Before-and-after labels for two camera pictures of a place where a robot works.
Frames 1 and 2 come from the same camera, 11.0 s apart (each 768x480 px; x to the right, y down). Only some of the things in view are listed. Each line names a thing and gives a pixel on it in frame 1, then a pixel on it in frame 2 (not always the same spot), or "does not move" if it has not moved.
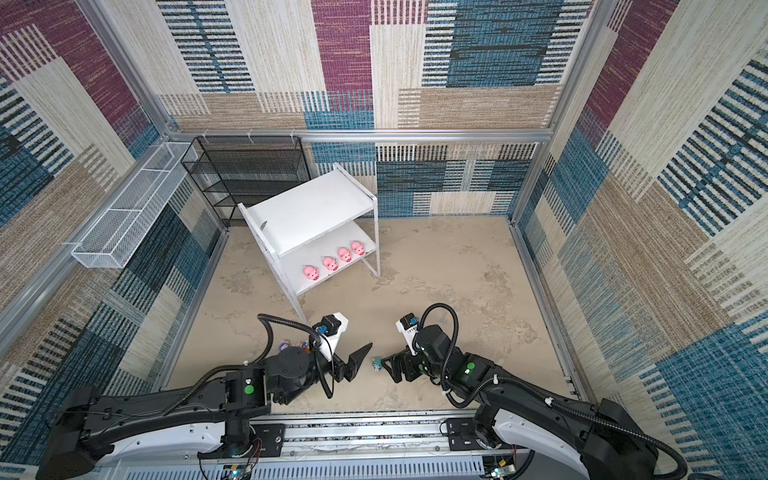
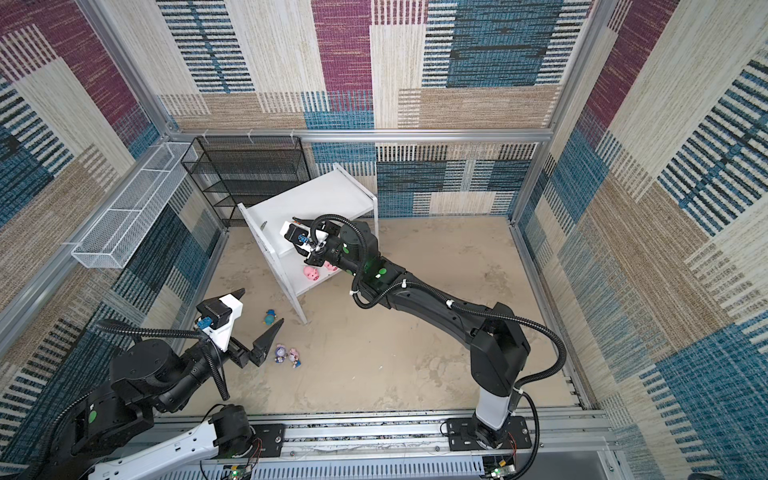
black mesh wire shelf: (231, 170) does not move
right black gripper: (407, 362) -> (317, 261)
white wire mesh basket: (117, 235) does not move
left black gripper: (351, 367) -> (259, 351)
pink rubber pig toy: (311, 272) does not move
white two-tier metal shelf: (318, 230) does not move
